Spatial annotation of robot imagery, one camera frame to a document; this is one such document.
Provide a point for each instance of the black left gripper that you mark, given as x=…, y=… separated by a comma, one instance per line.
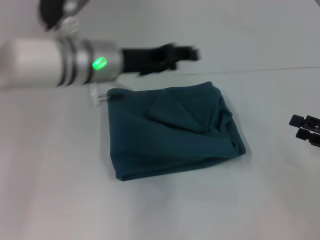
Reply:
x=147, y=60

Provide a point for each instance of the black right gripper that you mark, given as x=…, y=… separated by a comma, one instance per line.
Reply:
x=313, y=123

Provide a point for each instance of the blue-green short-sleeved shirt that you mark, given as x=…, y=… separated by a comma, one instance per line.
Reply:
x=175, y=130

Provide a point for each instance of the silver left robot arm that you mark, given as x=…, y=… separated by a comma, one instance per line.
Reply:
x=62, y=60

